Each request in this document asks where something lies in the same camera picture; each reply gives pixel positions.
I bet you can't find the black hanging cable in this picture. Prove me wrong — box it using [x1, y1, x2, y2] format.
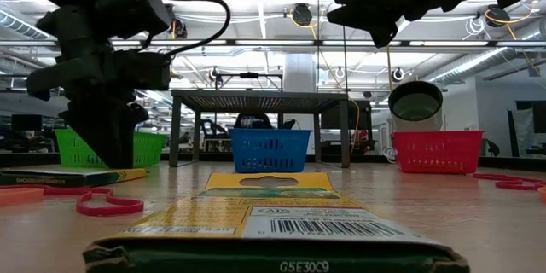
[342, 25, 349, 95]

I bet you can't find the long ceiling light rail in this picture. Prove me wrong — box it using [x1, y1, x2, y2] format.
[0, 38, 546, 48]

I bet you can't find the black left camera cable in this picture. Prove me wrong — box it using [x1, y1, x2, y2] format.
[142, 0, 232, 57]

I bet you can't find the white round camera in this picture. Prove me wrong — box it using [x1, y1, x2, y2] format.
[387, 80, 444, 133]

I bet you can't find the blue plastic basket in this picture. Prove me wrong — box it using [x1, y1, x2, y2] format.
[229, 127, 312, 174]

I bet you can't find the orange-red rubber band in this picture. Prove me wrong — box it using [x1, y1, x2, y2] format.
[471, 172, 546, 192]

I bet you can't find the silver ceiling duct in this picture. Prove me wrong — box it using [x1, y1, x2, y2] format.
[426, 46, 546, 86]
[0, 8, 48, 42]

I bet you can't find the black background robot station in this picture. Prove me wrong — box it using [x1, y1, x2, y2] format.
[200, 113, 295, 131]

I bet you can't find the yellow green crayon box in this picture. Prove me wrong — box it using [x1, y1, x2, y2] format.
[0, 166, 149, 188]
[83, 172, 470, 273]

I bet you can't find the black monitor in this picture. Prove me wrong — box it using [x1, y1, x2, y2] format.
[507, 100, 546, 158]
[10, 113, 44, 132]

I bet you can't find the black hanging cable reel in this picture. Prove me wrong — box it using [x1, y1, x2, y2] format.
[484, 3, 534, 29]
[170, 16, 189, 39]
[291, 3, 315, 27]

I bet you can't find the red plastic basket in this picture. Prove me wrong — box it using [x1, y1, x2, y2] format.
[391, 130, 485, 175]

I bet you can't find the white building column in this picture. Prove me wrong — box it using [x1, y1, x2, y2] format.
[283, 53, 319, 131]

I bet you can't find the yellow background cable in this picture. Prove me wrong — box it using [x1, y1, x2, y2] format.
[348, 97, 362, 154]

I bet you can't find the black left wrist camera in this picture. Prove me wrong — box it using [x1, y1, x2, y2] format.
[96, 0, 174, 40]

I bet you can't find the red rubber band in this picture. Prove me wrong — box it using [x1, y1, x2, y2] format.
[42, 184, 145, 218]

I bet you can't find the green plastic basket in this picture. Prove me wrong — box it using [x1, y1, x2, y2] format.
[54, 129, 168, 169]

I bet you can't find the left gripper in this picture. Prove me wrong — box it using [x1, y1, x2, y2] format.
[25, 8, 172, 170]

